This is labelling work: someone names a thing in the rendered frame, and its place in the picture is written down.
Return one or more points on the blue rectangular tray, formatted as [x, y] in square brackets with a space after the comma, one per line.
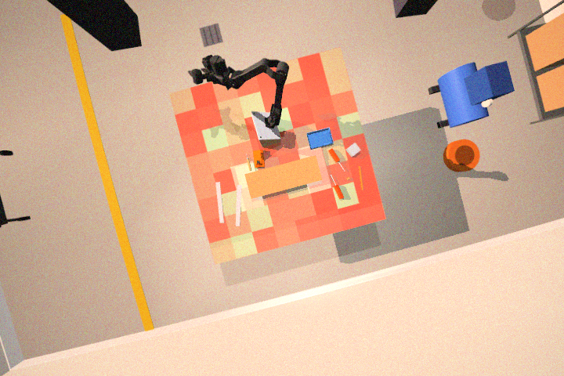
[320, 138]

